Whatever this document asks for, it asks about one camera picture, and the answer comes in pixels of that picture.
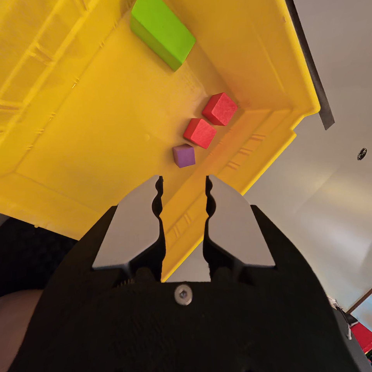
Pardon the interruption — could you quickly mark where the dark display board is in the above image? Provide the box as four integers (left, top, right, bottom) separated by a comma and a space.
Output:
333, 308, 372, 372

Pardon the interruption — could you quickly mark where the red wooden cube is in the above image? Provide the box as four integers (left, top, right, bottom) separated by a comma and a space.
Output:
183, 118, 217, 149

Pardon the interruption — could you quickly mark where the purple wooden block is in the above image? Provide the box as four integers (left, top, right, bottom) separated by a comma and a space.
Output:
172, 144, 196, 168

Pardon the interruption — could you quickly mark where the yellow plastic bin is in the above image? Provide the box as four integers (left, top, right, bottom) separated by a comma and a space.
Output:
0, 0, 321, 283

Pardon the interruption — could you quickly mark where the person's right forearm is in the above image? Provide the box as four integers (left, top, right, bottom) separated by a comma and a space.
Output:
0, 289, 44, 372

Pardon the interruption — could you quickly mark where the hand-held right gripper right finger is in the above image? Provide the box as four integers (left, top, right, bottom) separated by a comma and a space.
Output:
202, 174, 276, 278

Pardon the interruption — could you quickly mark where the black mesh pad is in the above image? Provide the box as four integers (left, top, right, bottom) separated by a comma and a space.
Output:
0, 216, 79, 297

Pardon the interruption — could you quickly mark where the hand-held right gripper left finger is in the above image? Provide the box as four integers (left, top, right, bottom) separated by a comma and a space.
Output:
92, 175, 166, 278

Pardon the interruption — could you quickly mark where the small red bin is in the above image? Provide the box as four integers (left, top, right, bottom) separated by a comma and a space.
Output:
350, 322, 372, 353

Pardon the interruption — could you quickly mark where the green wooden block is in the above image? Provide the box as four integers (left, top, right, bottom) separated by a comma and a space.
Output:
130, 0, 196, 71

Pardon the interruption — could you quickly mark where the red wooden block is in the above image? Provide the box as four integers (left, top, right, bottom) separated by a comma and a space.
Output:
202, 92, 238, 126

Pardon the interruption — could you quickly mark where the table edge rail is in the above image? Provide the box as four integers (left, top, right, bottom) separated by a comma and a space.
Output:
285, 0, 335, 130

